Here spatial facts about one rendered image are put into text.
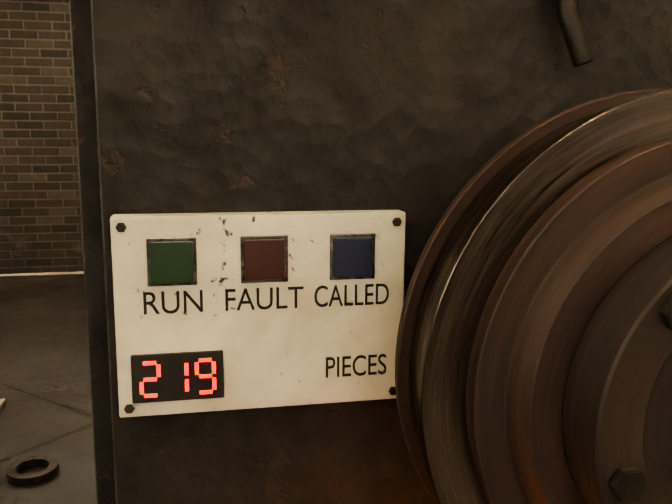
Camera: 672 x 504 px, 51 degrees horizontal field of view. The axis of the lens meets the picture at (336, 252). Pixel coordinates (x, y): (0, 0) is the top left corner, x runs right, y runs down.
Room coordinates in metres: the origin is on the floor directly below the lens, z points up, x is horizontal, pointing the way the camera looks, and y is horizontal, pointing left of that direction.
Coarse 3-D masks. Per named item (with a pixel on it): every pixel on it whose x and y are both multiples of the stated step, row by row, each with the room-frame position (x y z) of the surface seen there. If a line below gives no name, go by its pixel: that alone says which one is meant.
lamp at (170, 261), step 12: (156, 252) 0.60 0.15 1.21; (168, 252) 0.60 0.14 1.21; (180, 252) 0.60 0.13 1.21; (192, 252) 0.60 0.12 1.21; (156, 264) 0.60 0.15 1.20; (168, 264) 0.60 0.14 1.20; (180, 264) 0.60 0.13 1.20; (192, 264) 0.60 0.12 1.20; (156, 276) 0.60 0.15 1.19; (168, 276) 0.60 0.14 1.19; (180, 276) 0.60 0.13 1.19; (192, 276) 0.60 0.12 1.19
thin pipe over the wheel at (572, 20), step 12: (564, 0) 0.67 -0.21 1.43; (576, 0) 0.67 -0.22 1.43; (564, 12) 0.67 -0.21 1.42; (576, 12) 0.67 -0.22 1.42; (564, 24) 0.67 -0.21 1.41; (576, 24) 0.67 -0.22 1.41; (564, 36) 0.68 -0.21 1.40; (576, 36) 0.67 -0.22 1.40; (576, 48) 0.67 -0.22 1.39; (588, 48) 0.67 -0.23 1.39; (576, 60) 0.67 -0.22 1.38; (588, 60) 0.66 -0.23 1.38
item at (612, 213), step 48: (576, 192) 0.52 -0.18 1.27; (624, 192) 0.52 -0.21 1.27; (528, 240) 0.52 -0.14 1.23; (576, 240) 0.51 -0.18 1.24; (624, 240) 0.50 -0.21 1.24; (528, 288) 0.51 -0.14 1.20; (576, 288) 0.49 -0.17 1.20; (480, 336) 0.51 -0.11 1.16; (528, 336) 0.50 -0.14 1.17; (576, 336) 0.49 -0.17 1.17; (480, 384) 0.50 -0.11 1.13; (528, 384) 0.49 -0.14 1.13; (480, 432) 0.50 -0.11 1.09; (528, 432) 0.49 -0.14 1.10; (480, 480) 0.52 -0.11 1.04; (528, 480) 0.50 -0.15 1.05
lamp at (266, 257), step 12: (252, 240) 0.61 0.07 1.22; (264, 240) 0.61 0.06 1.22; (276, 240) 0.62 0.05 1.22; (252, 252) 0.61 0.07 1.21; (264, 252) 0.61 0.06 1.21; (276, 252) 0.62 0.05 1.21; (252, 264) 0.61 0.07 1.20; (264, 264) 0.61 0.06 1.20; (276, 264) 0.62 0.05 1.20; (252, 276) 0.61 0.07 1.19; (264, 276) 0.61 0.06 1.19; (276, 276) 0.62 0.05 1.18
